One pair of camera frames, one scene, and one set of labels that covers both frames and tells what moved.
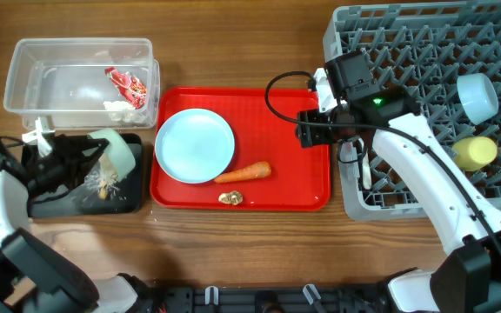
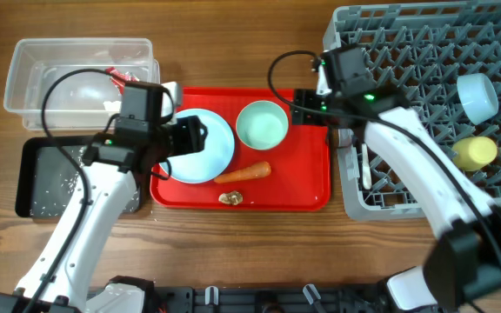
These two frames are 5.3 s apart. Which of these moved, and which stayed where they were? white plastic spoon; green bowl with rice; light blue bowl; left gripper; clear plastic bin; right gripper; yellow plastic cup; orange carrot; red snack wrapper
Moved: right gripper; green bowl with rice; left gripper
Stayed: white plastic spoon; clear plastic bin; yellow plastic cup; red snack wrapper; light blue bowl; orange carrot
